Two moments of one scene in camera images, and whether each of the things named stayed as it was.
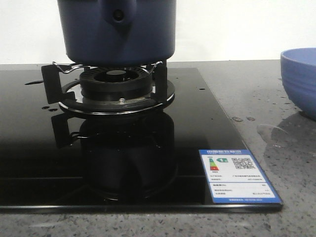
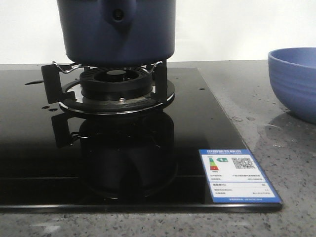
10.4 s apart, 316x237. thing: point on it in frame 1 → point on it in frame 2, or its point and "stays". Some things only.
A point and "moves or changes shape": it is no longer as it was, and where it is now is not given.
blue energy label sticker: (234, 177) stays
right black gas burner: (111, 90) stays
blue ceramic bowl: (298, 72) moves or changes shape
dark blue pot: (119, 32) stays
